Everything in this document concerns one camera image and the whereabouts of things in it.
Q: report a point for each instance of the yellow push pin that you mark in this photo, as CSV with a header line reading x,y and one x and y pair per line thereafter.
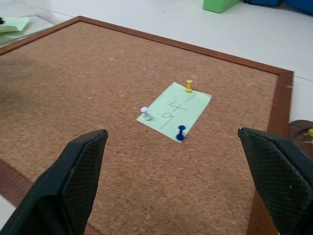
x,y
310,132
189,85

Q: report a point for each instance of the blue push pin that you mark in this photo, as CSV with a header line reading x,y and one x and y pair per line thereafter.
x,y
181,133

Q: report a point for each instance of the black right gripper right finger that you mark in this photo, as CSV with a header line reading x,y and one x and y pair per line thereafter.
x,y
281,171

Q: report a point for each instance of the cork board with wooden frame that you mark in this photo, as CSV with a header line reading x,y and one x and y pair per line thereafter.
x,y
110,85

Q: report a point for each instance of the green note pile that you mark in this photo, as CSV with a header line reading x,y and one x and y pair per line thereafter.
x,y
14,24

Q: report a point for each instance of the blue boxing glove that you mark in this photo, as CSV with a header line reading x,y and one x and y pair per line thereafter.
x,y
281,5

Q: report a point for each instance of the green foam block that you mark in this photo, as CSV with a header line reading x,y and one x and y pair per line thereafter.
x,y
217,5

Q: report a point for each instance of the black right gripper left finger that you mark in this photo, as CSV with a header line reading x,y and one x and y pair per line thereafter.
x,y
61,186

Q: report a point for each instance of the brown wooden dish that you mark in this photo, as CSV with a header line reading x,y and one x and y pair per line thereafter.
x,y
299,147

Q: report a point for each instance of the clear plastic tray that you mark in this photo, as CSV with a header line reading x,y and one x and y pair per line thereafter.
x,y
44,24

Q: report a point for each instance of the green paper note with numbers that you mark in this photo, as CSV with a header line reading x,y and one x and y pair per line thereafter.
x,y
193,102

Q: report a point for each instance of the white push pin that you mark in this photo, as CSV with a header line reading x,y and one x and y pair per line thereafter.
x,y
146,114

